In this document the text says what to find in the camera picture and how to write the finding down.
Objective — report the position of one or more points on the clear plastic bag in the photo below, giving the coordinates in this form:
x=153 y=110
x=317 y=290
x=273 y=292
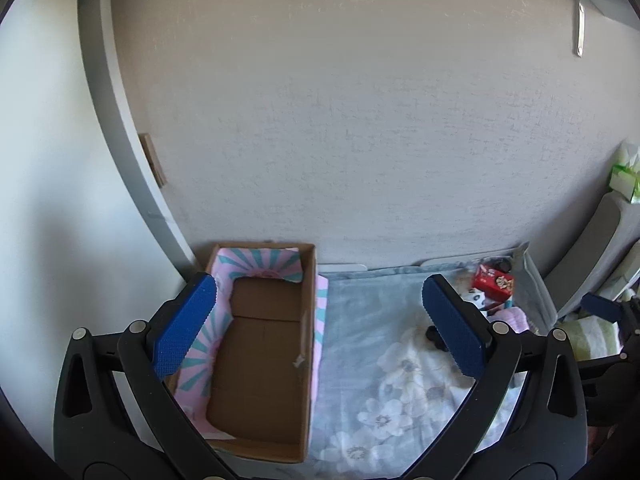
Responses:
x=532 y=285

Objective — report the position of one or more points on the grey door frame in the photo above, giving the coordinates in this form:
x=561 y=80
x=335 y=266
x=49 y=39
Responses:
x=100 y=60

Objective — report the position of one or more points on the white shelf bracket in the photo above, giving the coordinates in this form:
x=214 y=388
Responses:
x=580 y=30

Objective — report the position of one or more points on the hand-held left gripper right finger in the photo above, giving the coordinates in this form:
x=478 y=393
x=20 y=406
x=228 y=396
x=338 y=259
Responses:
x=452 y=327

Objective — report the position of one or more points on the small brown wooden block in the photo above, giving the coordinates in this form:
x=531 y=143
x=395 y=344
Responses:
x=152 y=160

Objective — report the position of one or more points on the green white wrapped pack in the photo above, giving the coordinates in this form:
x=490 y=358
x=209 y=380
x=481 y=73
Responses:
x=590 y=337

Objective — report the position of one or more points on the red carton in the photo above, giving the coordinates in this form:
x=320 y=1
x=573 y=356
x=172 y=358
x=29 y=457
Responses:
x=492 y=280

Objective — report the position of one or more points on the grey chair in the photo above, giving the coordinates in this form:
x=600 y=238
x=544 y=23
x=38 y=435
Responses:
x=600 y=240

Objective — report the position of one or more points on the brown cardboard box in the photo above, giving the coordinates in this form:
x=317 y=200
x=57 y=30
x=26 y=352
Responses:
x=260 y=355

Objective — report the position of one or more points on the black round jar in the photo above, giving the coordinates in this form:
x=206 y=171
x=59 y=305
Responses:
x=502 y=264

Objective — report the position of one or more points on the pink teal striped liner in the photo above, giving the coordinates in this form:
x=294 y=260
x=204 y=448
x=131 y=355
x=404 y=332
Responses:
x=260 y=262

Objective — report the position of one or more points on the pale floral blanket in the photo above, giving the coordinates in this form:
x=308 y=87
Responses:
x=360 y=320

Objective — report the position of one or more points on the green tissue pack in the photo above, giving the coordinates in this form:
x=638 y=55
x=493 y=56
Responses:
x=625 y=180

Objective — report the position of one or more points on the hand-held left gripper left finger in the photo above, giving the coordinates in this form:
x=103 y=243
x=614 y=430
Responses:
x=185 y=327

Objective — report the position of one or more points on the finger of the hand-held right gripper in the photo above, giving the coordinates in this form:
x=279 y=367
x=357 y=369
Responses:
x=602 y=307

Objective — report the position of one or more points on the pink fluffy cloth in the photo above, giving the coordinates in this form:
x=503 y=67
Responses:
x=510 y=319

